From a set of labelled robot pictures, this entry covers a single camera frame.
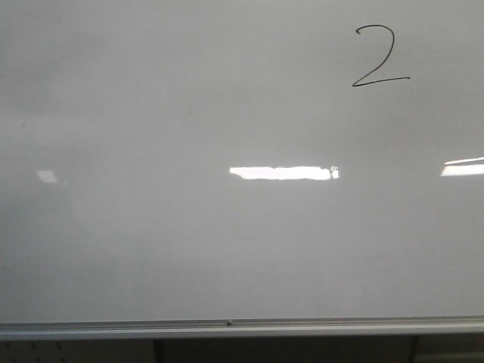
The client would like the aluminium whiteboard bottom frame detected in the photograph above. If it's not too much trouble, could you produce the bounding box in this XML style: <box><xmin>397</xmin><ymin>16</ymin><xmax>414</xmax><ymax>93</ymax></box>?
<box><xmin>1</xmin><ymin>315</ymin><xmax>483</xmax><ymax>341</ymax></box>

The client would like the white whiteboard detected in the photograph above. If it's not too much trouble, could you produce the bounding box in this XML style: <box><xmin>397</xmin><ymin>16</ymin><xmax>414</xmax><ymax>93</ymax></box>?
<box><xmin>1</xmin><ymin>1</ymin><xmax>483</xmax><ymax>324</ymax></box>

